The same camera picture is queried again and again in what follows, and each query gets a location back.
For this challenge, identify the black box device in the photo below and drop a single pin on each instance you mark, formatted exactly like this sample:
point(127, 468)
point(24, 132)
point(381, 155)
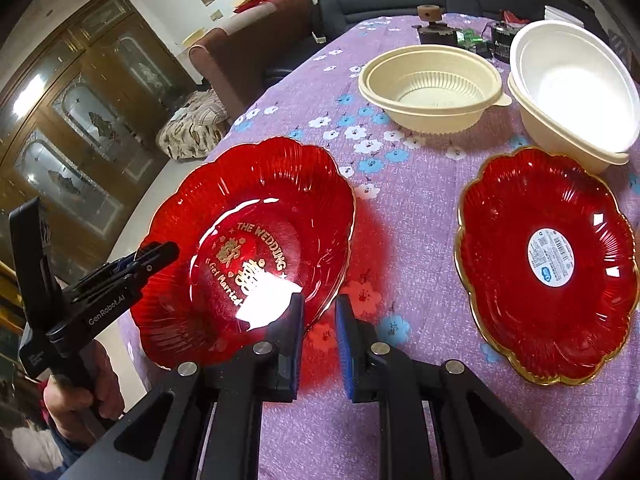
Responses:
point(502, 36)

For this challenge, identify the cream ribbed plastic bowl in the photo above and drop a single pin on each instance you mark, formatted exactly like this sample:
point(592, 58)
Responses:
point(432, 89)

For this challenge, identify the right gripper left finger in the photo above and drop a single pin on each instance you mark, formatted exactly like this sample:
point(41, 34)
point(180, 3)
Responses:
point(204, 422)

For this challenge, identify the purple floral tablecloth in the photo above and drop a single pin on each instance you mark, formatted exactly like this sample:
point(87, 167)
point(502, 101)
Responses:
point(402, 275)

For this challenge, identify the patterned blanket bundle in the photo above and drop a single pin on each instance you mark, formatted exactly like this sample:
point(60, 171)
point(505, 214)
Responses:
point(196, 128)

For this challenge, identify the large red wedding plate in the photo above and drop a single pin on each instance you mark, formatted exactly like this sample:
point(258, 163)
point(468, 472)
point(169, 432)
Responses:
point(259, 223)

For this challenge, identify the wooden glass cabinet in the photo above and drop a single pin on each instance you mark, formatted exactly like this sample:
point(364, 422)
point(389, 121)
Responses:
point(79, 121)

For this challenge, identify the person's left hand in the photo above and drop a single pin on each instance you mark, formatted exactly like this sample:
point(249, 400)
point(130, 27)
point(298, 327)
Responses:
point(65, 403)

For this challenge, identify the red items on armchair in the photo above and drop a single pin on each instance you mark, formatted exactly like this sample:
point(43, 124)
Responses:
point(247, 5)

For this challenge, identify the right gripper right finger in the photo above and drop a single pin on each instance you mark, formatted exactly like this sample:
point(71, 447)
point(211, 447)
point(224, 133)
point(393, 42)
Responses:
point(436, 421)

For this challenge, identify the red gold-rimmed plate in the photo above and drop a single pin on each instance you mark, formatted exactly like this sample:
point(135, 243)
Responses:
point(549, 264)

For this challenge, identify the brown armchair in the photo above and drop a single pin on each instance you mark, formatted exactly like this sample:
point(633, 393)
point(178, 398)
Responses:
point(234, 56)

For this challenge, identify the black grinder with wooden knob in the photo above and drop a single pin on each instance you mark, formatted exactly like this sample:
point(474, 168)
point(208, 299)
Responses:
point(432, 29)

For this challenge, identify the black leather sofa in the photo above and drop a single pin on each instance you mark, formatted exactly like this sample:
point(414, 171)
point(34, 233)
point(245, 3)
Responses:
point(329, 19)

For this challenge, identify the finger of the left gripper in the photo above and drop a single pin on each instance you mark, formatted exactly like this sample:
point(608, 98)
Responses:
point(120, 279)
point(100, 280)

